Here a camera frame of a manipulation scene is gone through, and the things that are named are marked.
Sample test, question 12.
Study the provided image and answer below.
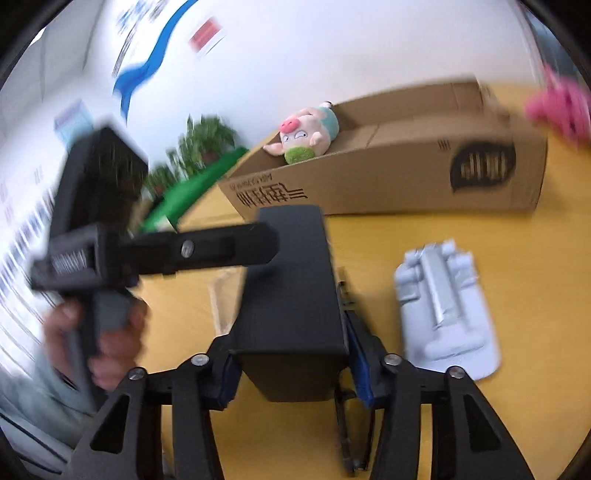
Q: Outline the person's left forearm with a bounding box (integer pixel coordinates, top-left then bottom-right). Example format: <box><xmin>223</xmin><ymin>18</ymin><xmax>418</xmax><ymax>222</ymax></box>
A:
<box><xmin>0</xmin><ymin>360</ymin><xmax>100</xmax><ymax>462</ymax></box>

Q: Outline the black product box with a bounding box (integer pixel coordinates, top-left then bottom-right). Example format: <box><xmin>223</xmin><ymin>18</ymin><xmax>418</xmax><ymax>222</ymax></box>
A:
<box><xmin>229</xmin><ymin>205</ymin><xmax>350</xmax><ymax>402</ymax></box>

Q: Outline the magenta plush toy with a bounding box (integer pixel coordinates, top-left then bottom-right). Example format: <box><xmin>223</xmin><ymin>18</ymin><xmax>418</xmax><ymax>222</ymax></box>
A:
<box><xmin>524</xmin><ymin>67</ymin><xmax>591</xmax><ymax>148</ymax></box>

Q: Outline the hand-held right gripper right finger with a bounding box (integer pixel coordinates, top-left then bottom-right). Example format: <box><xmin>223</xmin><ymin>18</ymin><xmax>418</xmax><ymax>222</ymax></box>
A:
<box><xmin>344</xmin><ymin>314</ymin><xmax>536</xmax><ymax>480</ymax></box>

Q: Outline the blue wall decal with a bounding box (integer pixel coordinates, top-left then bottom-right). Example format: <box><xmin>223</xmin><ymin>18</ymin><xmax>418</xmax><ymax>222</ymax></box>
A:
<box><xmin>113</xmin><ymin>0</ymin><xmax>199</xmax><ymax>123</ymax></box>

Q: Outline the large potted plant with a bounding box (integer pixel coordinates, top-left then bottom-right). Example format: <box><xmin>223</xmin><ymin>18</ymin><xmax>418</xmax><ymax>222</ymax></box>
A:
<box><xmin>178</xmin><ymin>115</ymin><xmax>238</xmax><ymax>178</ymax></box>

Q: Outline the grey folding phone stand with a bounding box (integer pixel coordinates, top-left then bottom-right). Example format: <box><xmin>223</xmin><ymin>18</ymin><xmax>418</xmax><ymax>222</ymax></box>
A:
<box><xmin>393</xmin><ymin>240</ymin><xmax>502</xmax><ymax>381</ymax></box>

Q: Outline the green tablecloth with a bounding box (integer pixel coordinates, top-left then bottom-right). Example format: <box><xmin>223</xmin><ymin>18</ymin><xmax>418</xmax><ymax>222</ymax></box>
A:
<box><xmin>139</xmin><ymin>147</ymin><xmax>250</xmax><ymax>234</ymax></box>

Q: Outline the blue white wall poster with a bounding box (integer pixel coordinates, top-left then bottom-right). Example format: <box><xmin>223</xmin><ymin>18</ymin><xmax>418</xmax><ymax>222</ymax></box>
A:
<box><xmin>53</xmin><ymin>99</ymin><xmax>93</xmax><ymax>144</ymax></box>

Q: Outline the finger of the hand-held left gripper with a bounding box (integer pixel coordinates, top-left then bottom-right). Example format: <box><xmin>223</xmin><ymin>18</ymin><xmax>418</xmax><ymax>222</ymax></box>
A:
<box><xmin>117</xmin><ymin>222</ymin><xmax>280</xmax><ymax>278</ymax></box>

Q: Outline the red wall sign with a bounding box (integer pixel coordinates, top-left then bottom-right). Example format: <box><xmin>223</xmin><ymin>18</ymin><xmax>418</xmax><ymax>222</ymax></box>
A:
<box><xmin>189</xmin><ymin>17</ymin><xmax>227</xmax><ymax>56</ymax></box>

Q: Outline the clear white phone case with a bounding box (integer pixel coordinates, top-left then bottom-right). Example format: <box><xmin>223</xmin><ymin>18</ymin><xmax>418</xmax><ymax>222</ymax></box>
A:
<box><xmin>208</xmin><ymin>270</ymin><xmax>247</xmax><ymax>337</ymax></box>

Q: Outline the person's left hand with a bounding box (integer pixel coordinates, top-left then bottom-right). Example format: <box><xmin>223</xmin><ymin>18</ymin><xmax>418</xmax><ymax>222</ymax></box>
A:
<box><xmin>44</xmin><ymin>298</ymin><xmax>148</xmax><ymax>391</ymax></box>

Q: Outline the small potted plant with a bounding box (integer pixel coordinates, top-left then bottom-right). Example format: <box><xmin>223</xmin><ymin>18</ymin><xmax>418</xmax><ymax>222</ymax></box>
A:
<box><xmin>143</xmin><ymin>161</ymin><xmax>180</xmax><ymax>200</ymax></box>

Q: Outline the brown cardboard box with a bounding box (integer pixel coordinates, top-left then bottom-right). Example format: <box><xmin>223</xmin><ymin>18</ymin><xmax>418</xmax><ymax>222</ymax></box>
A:
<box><xmin>217</xmin><ymin>80</ymin><xmax>550</xmax><ymax>217</ymax></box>

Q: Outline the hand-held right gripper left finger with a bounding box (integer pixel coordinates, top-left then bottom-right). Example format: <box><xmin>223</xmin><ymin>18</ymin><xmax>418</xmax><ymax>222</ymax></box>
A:
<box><xmin>65</xmin><ymin>337</ymin><xmax>243</xmax><ymax>480</ymax></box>

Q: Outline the pink pig plush toy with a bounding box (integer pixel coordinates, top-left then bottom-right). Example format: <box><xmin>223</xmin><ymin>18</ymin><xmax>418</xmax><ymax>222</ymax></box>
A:
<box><xmin>263</xmin><ymin>102</ymin><xmax>341</xmax><ymax>165</ymax></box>

